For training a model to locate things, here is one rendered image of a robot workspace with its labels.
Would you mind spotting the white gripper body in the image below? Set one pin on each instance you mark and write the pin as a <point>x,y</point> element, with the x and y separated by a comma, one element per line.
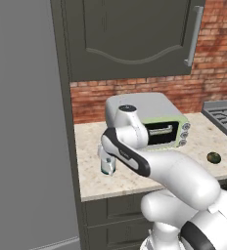
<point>108,166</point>

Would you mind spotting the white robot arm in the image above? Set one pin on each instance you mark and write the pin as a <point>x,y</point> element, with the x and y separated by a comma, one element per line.
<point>180,175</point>

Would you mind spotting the dark green drawer front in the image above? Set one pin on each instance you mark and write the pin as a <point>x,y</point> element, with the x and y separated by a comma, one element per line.
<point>118,208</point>
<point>118,236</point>

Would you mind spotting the dark green cupboard side panel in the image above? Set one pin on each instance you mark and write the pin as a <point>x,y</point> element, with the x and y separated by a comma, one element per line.
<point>68,107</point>

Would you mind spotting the pale green toaster oven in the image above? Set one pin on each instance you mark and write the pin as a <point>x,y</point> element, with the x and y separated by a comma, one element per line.
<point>151,107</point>

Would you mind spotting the grey fridge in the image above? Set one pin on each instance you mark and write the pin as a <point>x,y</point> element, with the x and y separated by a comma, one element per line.
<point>24,123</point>

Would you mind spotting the dark green round fruit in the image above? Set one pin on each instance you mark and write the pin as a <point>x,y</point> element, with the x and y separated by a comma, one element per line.
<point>214,158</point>

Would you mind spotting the dark grey hob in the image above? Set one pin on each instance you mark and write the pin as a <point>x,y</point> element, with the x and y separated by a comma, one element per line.
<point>223,114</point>

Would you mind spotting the dark green cupboard door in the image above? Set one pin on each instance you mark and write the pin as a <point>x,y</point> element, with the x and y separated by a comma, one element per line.
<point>128,35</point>

